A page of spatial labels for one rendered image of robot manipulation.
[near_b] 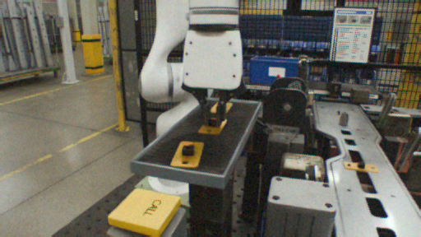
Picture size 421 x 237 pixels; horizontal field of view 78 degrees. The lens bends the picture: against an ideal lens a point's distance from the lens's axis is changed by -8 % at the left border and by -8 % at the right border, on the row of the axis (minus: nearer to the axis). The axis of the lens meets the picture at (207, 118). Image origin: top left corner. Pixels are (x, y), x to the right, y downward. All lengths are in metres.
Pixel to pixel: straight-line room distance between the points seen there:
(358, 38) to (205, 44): 1.36
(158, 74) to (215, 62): 0.37
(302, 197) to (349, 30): 1.40
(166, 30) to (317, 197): 0.61
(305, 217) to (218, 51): 0.29
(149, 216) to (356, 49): 1.58
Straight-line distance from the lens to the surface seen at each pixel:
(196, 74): 0.49
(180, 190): 0.98
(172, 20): 0.85
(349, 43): 1.75
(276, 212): 0.43
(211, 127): 0.52
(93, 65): 8.29
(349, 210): 0.64
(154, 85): 0.82
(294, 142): 0.70
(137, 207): 0.32
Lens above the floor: 1.35
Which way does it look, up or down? 19 degrees down
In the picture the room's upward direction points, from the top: straight up
